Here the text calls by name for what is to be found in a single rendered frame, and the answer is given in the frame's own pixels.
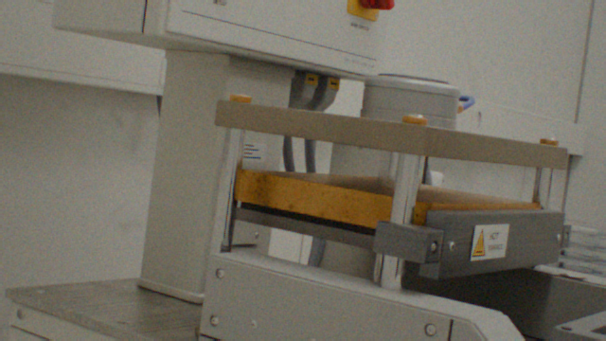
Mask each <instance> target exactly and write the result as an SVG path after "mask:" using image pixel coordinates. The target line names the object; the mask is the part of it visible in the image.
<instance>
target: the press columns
mask: <svg viewBox="0 0 606 341"><path fill-rule="evenodd" d="M245 138H246V130H242V129H235V128H228V127H226V132H225V141H224V147H223V162H222V169H221V177H220V184H219V192H218V200H217V207H216V215H215V223H214V230H213V238H212V244H211V252H210V257H211V255H212V253H215V254H226V252H229V253H231V249H232V242H233V235H234V227H235V220H236V212H237V204H238V197H239V190H240V182H241V167H242V160H243V153H244V145H245ZM421 159H422V156H420V155H413V154H407V153H398V160H397V167H396V173H395V181H394V188H393V195H392V202H391V208H390V217H389V222H390V223H393V224H404V225H413V222H414V216H415V207H416V201H417V194H418V187H419V174H420V166H421ZM554 170H555V169H549V168H538V167H537V169H536V175H535V183H534V189H533V195H532V202H531V203H536V204H541V205H542V206H541V209H549V204H550V197H551V190H552V184H553V177H554ZM407 263H408V260H400V259H396V258H391V257H387V256H383V255H379V254H377V257H376V263H375V270H374V278H373V280H374V281H378V282H380V283H381V287H382V288H384V289H388V290H395V291H402V290H403V284H404V278H405V271H406V264H407Z"/></svg>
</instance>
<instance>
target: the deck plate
mask: <svg viewBox="0 0 606 341"><path fill-rule="evenodd" d="M136 281H137V278H124V279H112V280H101V281H90V282H78V283H67V284H56V285H45V286H34V287H23V288H11V289H8V288H6V292H5V297H6V298H8V299H11V300H14V301H17V302H20V303H23V304H25V305H27V306H30V307H33V308H36V309H39V310H42V311H44V312H47V313H50V314H54V315H57V316H60V317H62V318H65V319H68V320H72V321H75V322H78V323H80V324H82V325H85V327H88V328H91V329H94V330H97V331H99V332H104V333H107V334H110V335H112V336H114V337H117V338H120V339H123V340H126V341H199V336H198V335H196V334H195V327H196V325H198V324H201V321H202V313H203V307H204V304H194V303H191V302H188V301H186V300H184V299H182V298H179V297H175V296H170V295H166V294H163V293H160V292H156V291H153V290H150V289H146V288H143V287H140V286H137V285H136Z"/></svg>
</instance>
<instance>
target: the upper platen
mask: <svg viewBox="0 0 606 341"><path fill-rule="evenodd" d="M397 160H398V153H393V152H388V151H382V154H381V161H380V168H379V175H378V177H373V175H354V174H337V173H318V172H301V171H282V170H247V169H241V182H240V190H239V197H238V201H241V206H237V212H236V220H237V221H241V222H246V223H249V224H258V225H263V226H268V227H272V228H276V229H280V230H285V231H290V232H294V233H298V234H303V235H307V236H312V237H315V238H320V239H324V240H330V241H334V242H341V243H346V244H351V245H355V246H360V247H363V248H369V249H374V242H375V235H376V228H377V222H378V221H389V217H390V208H391V202H392V195H393V188H394V181H395V173H396V167H397ZM424 160H425V156H423V157H422V159H421V166H420V174H419V187H418V194H417V201H416V207H415V216H414V222H413V224H416V225H421V226H425V221H426V213H427V210H429V209H541V206H542V205H541V204H536V203H530V202H525V201H519V200H513V199H507V198H501V197H495V196H489V195H484V194H478V193H472V192H467V191H461V190H455V189H448V188H438V187H432V186H426V185H422V184H421V182H422V175H423V167H424Z"/></svg>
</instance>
